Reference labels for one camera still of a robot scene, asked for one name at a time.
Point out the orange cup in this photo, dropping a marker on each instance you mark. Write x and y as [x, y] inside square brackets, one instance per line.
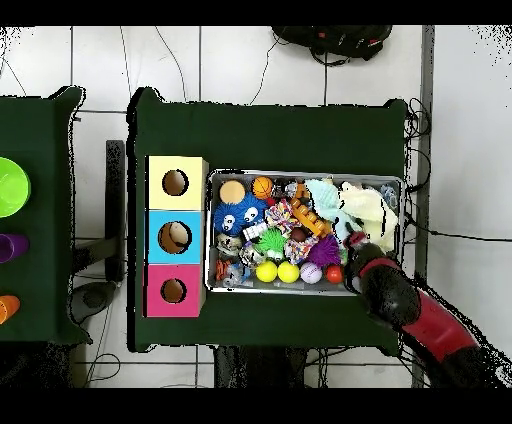
[8, 308]

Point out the shallow clear mesh bin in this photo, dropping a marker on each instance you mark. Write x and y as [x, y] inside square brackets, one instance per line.
[260, 288]

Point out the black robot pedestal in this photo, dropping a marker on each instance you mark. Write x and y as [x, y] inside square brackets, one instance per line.
[256, 368]

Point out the yellow ball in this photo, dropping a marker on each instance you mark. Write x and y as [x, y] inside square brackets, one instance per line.
[266, 271]

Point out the blue fuzzy monster toy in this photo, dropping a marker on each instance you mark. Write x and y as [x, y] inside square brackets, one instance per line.
[238, 214]

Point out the tan round foam disc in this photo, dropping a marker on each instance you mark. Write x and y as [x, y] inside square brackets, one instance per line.
[232, 192]

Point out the cream waffle cloth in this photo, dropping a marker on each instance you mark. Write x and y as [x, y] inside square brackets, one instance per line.
[368, 208]

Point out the lime green bowl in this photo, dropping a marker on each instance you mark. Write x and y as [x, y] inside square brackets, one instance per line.
[12, 188]

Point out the purple spiky ball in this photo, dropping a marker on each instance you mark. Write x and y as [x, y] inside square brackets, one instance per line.
[324, 251]

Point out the orange toy basketball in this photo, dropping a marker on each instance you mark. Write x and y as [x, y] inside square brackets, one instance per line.
[262, 188]

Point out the mint green waffle cloth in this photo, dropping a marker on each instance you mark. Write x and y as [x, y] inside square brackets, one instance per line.
[324, 200]

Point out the orange plastic building block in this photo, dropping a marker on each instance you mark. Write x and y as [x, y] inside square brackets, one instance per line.
[314, 220]

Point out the wooden box with three holes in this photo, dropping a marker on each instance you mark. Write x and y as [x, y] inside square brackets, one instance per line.
[156, 200]

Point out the dark green table cloth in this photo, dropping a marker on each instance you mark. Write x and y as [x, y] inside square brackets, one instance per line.
[40, 260]
[260, 140]

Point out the green spiky ball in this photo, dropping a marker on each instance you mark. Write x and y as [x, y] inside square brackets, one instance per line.
[271, 242]

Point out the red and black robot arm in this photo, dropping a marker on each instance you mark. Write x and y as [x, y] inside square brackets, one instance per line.
[440, 328]

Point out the purple cup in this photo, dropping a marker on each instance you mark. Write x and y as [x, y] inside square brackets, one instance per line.
[14, 248]

